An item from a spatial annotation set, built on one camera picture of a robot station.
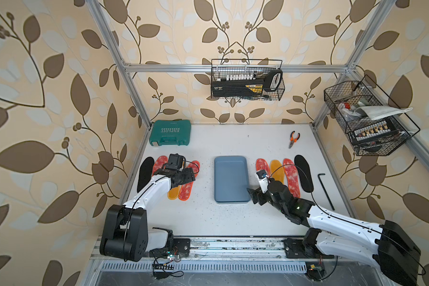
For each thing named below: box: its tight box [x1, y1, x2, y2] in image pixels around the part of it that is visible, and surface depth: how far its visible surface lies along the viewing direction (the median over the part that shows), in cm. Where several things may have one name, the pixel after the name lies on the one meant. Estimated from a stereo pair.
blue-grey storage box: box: [213, 155, 251, 204], surface depth 97 cm
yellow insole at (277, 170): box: [269, 159, 285, 184], surface depth 102 cm
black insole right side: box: [294, 154, 315, 193], surface depth 98 cm
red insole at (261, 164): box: [255, 157, 272, 179], surface depth 103 cm
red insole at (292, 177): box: [283, 158, 301, 199], surface depth 98 cm
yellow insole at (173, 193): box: [167, 185, 180, 201], surface depth 91 cm
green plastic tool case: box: [148, 119, 192, 146], surface depth 114 cm
